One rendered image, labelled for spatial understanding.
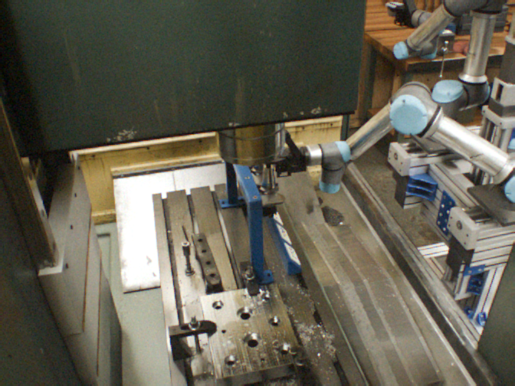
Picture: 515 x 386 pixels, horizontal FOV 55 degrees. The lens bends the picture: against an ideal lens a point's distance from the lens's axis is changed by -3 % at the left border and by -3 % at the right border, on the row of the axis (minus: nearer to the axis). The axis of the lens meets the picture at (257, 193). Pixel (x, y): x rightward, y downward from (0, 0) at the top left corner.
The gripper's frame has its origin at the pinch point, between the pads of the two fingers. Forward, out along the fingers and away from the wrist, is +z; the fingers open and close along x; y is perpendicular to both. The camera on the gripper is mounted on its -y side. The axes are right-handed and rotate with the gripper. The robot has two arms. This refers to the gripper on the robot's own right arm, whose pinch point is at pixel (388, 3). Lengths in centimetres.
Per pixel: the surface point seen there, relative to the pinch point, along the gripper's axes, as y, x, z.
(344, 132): 48, -41, -17
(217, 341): 27, -145, -105
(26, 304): -22, -176, -117
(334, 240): 63, -79, -61
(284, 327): 30, -127, -110
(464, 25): 68, 136, 73
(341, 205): 72, -58, -36
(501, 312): 35, -74, -137
